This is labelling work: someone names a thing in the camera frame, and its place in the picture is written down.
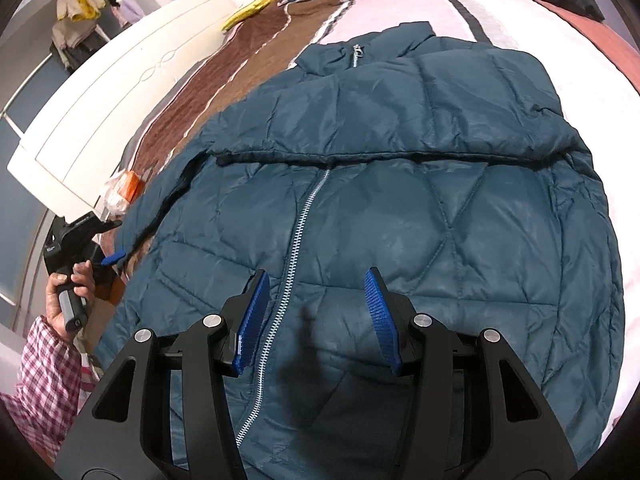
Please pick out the striped bed blanket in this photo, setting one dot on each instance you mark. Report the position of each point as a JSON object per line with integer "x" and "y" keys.
{"x": 400, "y": 0}

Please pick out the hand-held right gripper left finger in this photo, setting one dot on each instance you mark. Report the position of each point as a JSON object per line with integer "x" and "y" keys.
{"x": 250, "y": 317}

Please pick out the white bed headboard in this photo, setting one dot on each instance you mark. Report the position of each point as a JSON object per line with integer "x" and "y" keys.
{"x": 125, "y": 85}

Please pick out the person's left forearm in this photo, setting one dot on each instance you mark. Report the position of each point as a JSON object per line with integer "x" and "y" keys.
{"x": 40, "y": 375}

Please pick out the orange plastic bag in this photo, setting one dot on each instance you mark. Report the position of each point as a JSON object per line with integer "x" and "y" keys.
{"x": 127, "y": 187}

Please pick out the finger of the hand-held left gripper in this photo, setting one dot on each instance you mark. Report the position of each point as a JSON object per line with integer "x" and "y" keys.
{"x": 112, "y": 259}

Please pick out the person's left hand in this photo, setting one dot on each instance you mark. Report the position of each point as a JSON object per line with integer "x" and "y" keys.
{"x": 52, "y": 302}

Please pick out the teal puffer jacket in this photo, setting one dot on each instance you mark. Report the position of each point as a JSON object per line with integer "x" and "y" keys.
{"x": 400, "y": 210}

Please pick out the pile of clothes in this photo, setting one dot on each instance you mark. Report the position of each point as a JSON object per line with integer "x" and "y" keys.
{"x": 75, "y": 12}

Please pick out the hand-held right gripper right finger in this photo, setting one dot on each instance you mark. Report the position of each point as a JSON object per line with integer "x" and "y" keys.
{"x": 380, "y": 312}

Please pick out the yellow pillow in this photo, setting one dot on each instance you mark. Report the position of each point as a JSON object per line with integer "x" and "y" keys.
{"x": 250, "y": 10}

